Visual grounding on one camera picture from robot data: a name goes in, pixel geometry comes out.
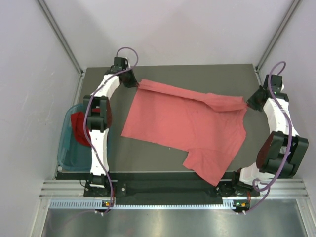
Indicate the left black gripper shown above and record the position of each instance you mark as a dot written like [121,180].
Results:
[133,83]

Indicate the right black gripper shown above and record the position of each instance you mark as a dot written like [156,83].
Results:
[251,101]

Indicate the pink t shirt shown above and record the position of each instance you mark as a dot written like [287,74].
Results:
[209,127]

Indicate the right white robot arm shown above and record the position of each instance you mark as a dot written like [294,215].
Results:
[270,99]

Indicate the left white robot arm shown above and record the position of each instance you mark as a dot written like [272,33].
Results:
[98,118]

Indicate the dark red t shirt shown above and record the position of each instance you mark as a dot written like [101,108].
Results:
[77,120]

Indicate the teal plastic basket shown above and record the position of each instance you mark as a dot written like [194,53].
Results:
[75,157]

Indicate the right aluminium frame post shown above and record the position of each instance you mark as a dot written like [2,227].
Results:
[294,5]

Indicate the aluminium frame post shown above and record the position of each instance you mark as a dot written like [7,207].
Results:
[60,36]
[294,5]

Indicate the left aluminium frame post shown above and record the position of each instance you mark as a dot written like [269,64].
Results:
[60,36]

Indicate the slotted cable duct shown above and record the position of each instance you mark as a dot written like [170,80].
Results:
[99,204]

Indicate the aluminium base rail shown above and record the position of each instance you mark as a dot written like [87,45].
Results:
[71,189]

